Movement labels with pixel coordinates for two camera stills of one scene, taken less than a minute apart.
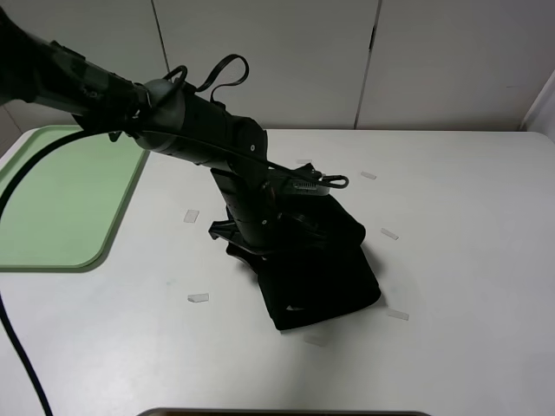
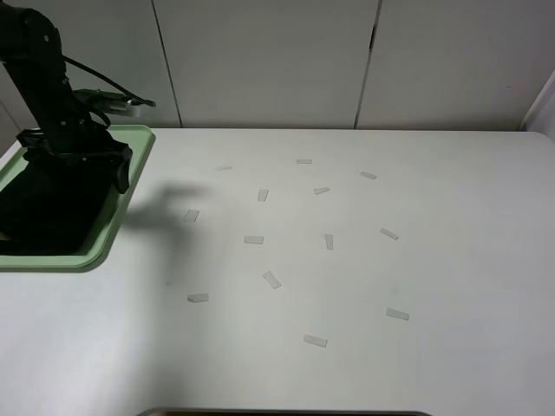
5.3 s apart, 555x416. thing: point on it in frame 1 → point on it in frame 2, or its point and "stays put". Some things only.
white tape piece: (198, 297) stays put
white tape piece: (389, 234) stays put
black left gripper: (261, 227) → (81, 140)
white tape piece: (192, 216) stays put
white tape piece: (368, 175) stays put
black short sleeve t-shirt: (337, 282) → (55, 209)
